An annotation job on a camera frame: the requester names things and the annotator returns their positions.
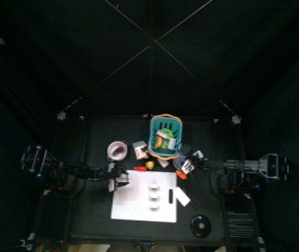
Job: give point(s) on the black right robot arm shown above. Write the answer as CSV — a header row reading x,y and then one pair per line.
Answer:
x,y
243,165

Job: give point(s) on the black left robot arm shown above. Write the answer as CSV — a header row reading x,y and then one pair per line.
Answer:
x,y
64,170

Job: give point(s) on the small white toy piece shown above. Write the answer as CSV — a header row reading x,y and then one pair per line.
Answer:
x,y
163,162

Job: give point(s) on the orange toy carrot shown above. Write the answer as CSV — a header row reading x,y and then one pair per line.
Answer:
x,y
181,175

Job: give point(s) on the red toy food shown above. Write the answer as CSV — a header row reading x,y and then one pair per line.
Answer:
x,y
139,168

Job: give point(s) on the small white toy box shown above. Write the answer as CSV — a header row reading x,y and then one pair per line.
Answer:
x,y
171,143

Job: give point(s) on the yellow toy food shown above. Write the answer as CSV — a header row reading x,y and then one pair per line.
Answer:
x,y
149,164

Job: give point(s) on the white rectangular mat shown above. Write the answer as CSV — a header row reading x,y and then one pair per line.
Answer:
x,y
133,203

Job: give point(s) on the purple toy food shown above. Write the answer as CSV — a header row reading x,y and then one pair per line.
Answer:
x,y
120,150

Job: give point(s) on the white and pink bowl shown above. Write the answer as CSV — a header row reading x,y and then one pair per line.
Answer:
x,y
113,150

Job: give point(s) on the yellow toy banana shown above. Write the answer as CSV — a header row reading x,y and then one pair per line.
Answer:
x,y
157,142

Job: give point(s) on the white toy milk carton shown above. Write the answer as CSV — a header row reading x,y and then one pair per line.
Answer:
x,y
139,149

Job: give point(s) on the white card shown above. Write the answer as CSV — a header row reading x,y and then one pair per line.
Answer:
x,y
181,196

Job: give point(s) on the green toy vegetable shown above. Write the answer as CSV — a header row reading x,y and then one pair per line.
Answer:
x,y
168,133

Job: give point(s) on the white toy food packet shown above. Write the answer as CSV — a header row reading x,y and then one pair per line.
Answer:
x,y
161,134

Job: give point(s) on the teal basket with orange rim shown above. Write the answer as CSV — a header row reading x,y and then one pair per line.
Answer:
x,y
165,122

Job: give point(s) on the black round disc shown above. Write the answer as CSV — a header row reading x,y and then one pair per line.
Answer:
x,y
200,226

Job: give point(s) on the white printed label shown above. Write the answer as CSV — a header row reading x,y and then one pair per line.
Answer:
x,y
239,223

